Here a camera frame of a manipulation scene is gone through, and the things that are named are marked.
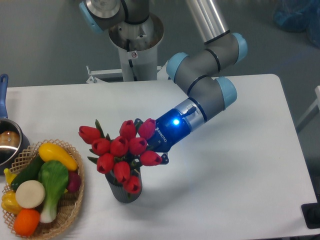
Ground round beige disc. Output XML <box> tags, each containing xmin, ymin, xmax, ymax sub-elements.
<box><xmin>15</xmin><ymin>180</ymin><xmax>46</xmax><ymax>209</ymax></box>

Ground yellow banana tip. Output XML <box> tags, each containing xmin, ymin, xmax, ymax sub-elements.
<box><xmin>3</xmin><ymin>168</ymin><xmax>17</xmax><ymax>186</ymax></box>

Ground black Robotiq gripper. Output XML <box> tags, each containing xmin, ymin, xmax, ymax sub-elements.
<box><xmin>134</xmin><ymin>108</ymin><xmax>191</xmax><ymax>165</ymax></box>

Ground orange fruit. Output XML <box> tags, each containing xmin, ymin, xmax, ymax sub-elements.
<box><xmin>13</xmin><ymin>208</ymin><xmax>40</xmax><ymax>237</ymax></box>

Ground woven wicker basket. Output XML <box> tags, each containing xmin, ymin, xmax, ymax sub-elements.
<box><xmin>2</xmin><ymin>139</ymin><xmax>85</xmax><ymax>240</ymax></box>

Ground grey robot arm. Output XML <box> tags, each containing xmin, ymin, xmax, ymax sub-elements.
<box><xmin>79</xmin><ymin>0</ymin><xmax>248</xmax><ymax>167</ymax></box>

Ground yellow squash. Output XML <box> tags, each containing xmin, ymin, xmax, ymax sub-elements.
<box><xmin>38</xmin><ymin>142</ymin><xmax>78</xmax><ymax>171</ymax></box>

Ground purple red radish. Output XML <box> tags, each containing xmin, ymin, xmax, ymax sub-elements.
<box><xmin>66</xmin><ymin>171</ymin><xmax>82</xmax><ymax>193</ymax></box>

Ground black device at edge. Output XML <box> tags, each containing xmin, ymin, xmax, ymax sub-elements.
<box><xmin>301</xmin><ymin>203</ymin><xmax>320</xmax><ymax>229</ymax></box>

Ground dark green cucumber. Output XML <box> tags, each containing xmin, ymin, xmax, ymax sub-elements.
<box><xmin>10</xmin><ymin>155</ymin><xmax>45</xmax><ymax>191</ymax></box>

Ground blue plastic bag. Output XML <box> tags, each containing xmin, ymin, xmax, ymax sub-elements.
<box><xmin>272</xmin><ymin>0</ymin><xmax>320</xmax><ymax>48</ymax></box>

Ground green bok choy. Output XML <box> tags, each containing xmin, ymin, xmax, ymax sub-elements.
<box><xmin>38</xmin><ymin>160</ymin><xmax>69</xmax><ymax>224</ymax></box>

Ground yellow bell pepper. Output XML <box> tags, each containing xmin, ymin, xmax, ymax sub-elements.
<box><xmin>1</xmin><ymin>190</ymin><xmax>23</xmax><ymax>215</ymax></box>

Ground dark grey ribbed vase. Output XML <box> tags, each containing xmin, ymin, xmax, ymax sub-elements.
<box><xmin>105</xmin><ymin>168</ymin><xmax>143</xmax><ymax>204</ymax></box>

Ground red tulip bouquet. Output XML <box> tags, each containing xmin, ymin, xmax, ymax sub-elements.
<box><xmin>78</xmin><ymin>118</ymin><xmax>162</xmax><ymax>193</ymax></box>

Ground blue handled saucepan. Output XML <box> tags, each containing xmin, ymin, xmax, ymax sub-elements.
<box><xmin>0</xmin><ymin>73</ymin><xmax>30</xmax><ymax>176</ymax></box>

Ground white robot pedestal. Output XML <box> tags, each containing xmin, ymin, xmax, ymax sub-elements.
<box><xmin>87</xmin><ymin>13</ymin><xmax>164</xmax><ymax>83</ymax></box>

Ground white furniture frame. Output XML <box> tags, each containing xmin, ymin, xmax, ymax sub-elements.
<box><xmin>295</xmin><ymin>85</ymin><xmax>320</xmax><ymax>133</ymax></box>

